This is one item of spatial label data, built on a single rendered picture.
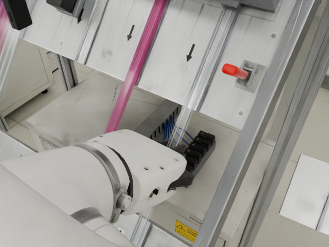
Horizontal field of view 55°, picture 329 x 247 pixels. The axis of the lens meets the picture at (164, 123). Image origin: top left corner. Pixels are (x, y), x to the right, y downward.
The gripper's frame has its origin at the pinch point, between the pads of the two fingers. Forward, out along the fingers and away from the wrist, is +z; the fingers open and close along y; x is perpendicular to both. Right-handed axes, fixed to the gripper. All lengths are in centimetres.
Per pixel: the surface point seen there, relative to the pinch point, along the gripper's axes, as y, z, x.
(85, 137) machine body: 39, 32, 19
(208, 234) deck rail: -9.4, -0.8, 7.5
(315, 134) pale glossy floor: -19, 159, 12
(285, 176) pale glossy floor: -14, 126, 32
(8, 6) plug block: 18.7, -14.5, -13.1
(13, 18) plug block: 18.4, -13.7, -11.9
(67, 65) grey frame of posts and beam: 60, 40, 4
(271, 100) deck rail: -10.0, 2.8, -11.7
